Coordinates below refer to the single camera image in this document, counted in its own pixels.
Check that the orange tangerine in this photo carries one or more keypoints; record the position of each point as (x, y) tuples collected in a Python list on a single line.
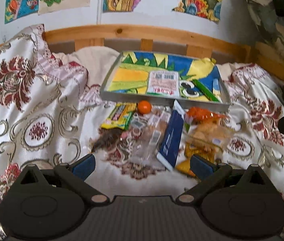
[(144, 107)]

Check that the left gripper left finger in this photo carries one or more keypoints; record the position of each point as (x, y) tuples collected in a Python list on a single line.
[(73, 177)]

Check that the wooden bed headboard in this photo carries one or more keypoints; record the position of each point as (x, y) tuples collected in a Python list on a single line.
[(161, 39)]

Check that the yellow green cracker packet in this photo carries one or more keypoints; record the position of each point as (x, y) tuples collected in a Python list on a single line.
[(120, 117)]

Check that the clear bag of biscuits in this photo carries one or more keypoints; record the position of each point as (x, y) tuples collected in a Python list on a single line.
[(210, 135)]

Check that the dark dried snack clear bag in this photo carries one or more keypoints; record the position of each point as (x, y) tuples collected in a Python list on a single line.
[(107, 138)]

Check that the white pink labelled packet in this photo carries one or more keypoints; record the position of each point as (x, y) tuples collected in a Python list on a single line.
[(164, 83)]

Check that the cream pillow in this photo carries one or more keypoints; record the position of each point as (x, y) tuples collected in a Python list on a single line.
[(96, 59)]

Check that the white wall pipe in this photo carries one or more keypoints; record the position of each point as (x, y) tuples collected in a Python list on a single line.
[(99, 12)]

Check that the navy blue box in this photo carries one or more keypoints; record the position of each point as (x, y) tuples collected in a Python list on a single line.
[(169, 148)]

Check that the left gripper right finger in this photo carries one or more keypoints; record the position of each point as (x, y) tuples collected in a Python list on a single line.
[(210, 175)]

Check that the floral satin bedspread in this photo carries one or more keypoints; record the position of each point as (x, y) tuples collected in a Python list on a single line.
[(49, 115)]

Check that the orange red snack bag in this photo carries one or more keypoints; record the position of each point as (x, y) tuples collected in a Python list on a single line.
[(196, 116)]

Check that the grey tray with colourful drawing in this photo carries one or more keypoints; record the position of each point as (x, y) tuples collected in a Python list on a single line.
[(200, 82)]

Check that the clear pastry bar package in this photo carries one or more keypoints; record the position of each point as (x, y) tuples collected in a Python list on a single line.
[(146, 147)]

